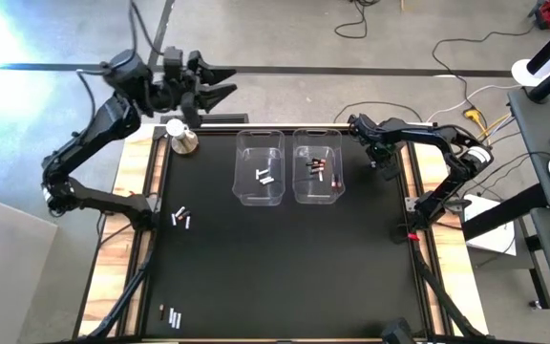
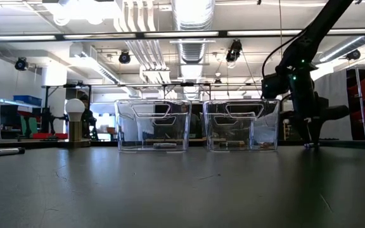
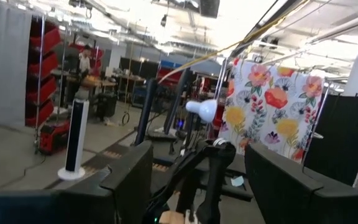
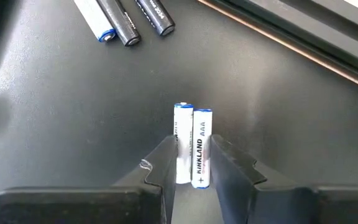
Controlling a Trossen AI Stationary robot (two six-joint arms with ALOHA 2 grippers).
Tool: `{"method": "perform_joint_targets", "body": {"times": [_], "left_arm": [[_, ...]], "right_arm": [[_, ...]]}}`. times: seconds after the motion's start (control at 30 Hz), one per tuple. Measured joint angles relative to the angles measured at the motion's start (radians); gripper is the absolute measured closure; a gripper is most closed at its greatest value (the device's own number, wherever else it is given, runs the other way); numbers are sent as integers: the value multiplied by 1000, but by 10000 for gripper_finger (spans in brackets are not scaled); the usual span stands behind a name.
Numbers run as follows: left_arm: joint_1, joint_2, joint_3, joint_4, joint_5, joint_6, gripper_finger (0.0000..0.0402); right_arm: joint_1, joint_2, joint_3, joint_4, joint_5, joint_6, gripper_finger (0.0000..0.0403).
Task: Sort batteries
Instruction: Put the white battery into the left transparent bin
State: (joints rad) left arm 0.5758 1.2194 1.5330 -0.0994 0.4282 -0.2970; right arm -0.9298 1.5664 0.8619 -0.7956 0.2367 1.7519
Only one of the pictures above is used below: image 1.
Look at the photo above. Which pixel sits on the clear plastic bin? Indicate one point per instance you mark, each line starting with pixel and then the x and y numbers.
pixel 246 153
pixel 303 143

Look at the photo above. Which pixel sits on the black floor leg bar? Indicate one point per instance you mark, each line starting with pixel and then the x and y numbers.
pixel 540 282

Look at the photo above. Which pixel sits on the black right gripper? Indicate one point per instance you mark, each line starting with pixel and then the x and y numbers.
pixel 384 155

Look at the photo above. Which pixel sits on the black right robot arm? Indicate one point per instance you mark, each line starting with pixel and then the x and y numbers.
pixel 428 136

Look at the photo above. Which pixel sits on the grey cabinet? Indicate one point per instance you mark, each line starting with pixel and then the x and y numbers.
pixel 7 277

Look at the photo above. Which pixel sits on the black table mat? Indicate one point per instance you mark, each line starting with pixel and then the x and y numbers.
pixel 280 286

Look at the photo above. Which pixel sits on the black bulky object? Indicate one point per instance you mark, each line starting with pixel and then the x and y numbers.
pixel 399 332

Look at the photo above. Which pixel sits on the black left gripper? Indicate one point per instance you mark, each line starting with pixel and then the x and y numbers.
pixel 175 91

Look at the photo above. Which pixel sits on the white box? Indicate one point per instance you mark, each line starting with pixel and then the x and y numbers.
pixel 494 241

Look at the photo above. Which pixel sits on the black metal beam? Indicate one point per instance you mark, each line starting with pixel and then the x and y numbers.
pixel 504 212

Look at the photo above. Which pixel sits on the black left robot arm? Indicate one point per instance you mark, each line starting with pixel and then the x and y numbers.
pixel 93 134

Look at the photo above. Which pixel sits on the yellow power plug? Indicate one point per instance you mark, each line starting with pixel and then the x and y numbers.
pixel 471 114

